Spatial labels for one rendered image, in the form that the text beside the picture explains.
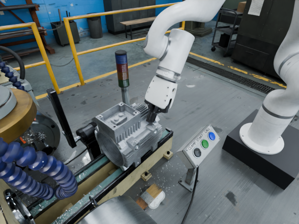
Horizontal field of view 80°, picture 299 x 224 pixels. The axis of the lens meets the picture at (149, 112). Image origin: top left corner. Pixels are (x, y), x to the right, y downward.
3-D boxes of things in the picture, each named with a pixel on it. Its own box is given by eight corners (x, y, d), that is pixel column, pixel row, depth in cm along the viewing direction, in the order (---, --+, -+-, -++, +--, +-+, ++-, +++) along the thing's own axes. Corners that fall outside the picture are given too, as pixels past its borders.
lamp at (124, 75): (122, 81, 95) (121, 73, 92) (115, 78, 98) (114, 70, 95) (131, 77, 98) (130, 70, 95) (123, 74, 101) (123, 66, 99)
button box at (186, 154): (187, 169, 61) (197, 168, 57) (175, 152, 61) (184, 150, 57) (211, 142, 71) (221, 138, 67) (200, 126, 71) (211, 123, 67)
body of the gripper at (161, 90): (183, 82, 64) (171, 110, 67) (161, 73, 69) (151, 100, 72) (173, 78, 58) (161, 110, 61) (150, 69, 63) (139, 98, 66)
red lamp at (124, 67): (121, 73, 92) (121, 65, 89) (114, 70, 95) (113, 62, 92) (130, 70, 95) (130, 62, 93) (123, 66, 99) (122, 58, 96)
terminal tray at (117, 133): (117, 146, 60) (114, 130, 56) (98, 131, 66) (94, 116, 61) (141, 127, 67) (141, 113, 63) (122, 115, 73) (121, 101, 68)
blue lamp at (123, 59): (121, 65, 89) (119, 56, 86) (113, 62, 92) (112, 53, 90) (130, 62, 93) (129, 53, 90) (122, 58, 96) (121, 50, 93)
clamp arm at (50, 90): (70, 150, 69) (47, 94, 53) (67, 146, 70) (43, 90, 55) (79, 144, 71) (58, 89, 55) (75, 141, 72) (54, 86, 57)
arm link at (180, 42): (160, 66, 58) (184, 75, 61) (175, 24, 54) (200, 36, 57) (153, 64, 65) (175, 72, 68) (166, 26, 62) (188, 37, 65)
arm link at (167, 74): (185, 76, 64) (182, 84, 65) (166, 69, 69) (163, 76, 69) (174, 72, 57) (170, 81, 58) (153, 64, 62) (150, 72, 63)
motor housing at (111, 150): (129, 178, 68) (124, 145, 56) (98, 152, 77) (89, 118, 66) (162, 147, 79) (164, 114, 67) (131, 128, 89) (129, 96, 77)
